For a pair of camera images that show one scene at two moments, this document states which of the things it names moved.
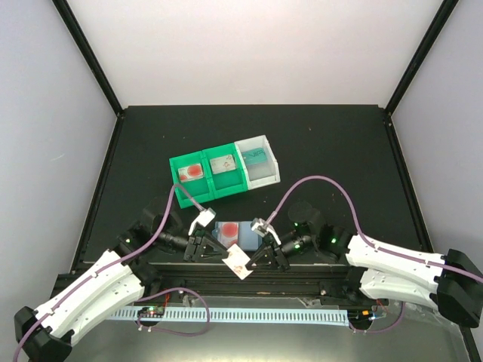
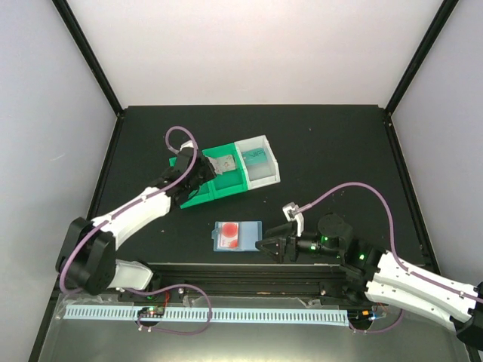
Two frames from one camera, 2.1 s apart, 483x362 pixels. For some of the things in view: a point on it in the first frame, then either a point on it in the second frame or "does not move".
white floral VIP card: x=237 y=260 -> x=223 y=164
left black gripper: x=212 y=256 -> x=210 y=173
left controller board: x=152 y=311 does not move
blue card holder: x=228 y=233 does not move
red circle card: x=228 y=233 does not move
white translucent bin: x=259 y=161 does not move
